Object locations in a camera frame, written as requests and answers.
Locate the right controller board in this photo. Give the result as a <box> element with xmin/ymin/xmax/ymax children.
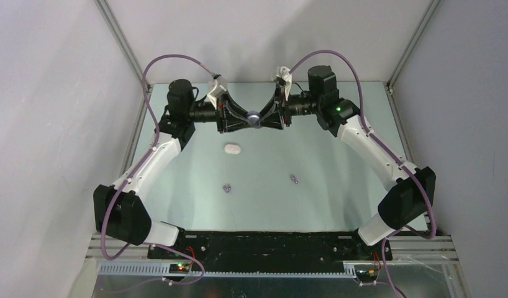
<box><xmin>356</xmin><ymin>269</ymin><xmax>378</xmax><ymax>283</ymax></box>

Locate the controller board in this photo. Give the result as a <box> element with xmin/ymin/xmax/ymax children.
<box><xmin>356</xmin><ymin>269</ymin><xmax>378</xmax><ymax>283</ymax></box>
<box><xmin>168</xmin><ymin>263</ymin><xmax>191</xmax><ymax>274</ymax></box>

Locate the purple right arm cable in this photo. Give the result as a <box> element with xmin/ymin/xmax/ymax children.
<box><xmin>288</xmin><ymin>50</ymin><xmax>437</xmax><ymax>298</ymax></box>

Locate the purple earbud charging case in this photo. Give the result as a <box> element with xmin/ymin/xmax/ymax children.
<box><xmin>245</xmin><ymin>111</ymin><xmax>261</xmax><ymax>129</ymax></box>

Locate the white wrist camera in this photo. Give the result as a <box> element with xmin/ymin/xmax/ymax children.
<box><xmin>206</xmin><ymin>74</ymin><xmax>228</xmax><ymax>110</ymax></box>
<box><xmin>272</xmin><ymin>66</ymin><xmax>292</xmax><ymax>87</ymax></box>

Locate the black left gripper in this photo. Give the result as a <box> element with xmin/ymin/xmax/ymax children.
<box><xmin>186</xmin><ymin>90</ymin><xmax>254</xmax><ymax>134</ymax></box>

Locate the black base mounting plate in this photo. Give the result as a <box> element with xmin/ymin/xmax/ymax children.
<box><xmin>147</xmin><ymin>231</ymin><xmax>392</xmax><ymax>274</ymax></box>

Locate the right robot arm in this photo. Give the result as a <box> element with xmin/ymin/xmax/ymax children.
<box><xmin>257</xmin><ymin>65</ymin><xmax>436</xmax><ymax>260</ymax></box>

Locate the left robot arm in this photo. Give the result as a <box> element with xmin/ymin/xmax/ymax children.
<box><xmin>93</xmin><ymin>75</ymin><xmax>228</xmax><ymax>259</ymax></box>

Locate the white earbud charging case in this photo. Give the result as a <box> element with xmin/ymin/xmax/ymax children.
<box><xmin>224</xmin><ymin>143</ymin><xmax>242</xmax><ymax>155</ymax></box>

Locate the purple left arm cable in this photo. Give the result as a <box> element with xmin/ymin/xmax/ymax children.
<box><xmin>100</xmin><ymin>53</ymin><xmax>215</xmax><ymax>286</ymax></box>

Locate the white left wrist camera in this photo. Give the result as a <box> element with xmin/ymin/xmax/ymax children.
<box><xmin>206</xmin><ymin>74</ymin><xmax>228</xmax><ymax>110</ymax></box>

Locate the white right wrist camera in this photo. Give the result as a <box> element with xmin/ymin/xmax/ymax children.
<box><xmin>272</xmin><ymin>66</ymin><xmax>292</xmax><ymax>87</ymax></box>

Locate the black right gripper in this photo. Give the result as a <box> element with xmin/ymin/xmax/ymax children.
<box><xmin>256</xmin><ymin>83</ymin><xmax>321</xmax><ymax>130</ymax></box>

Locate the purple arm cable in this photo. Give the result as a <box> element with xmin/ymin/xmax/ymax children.
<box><xmin>100</xmin><ymin>53</ymin><xmax>215</xmax><ymax>286</ymax></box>
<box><xmin>288</xmin><ymin>50</ymin><xmax>437</xmax><ymax>298</ymax></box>

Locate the left controller board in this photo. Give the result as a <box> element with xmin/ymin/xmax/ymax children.
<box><xmin>168</xmin><ymin>263</ymin><xmax>191</xmax><ymax>274</ymax></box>

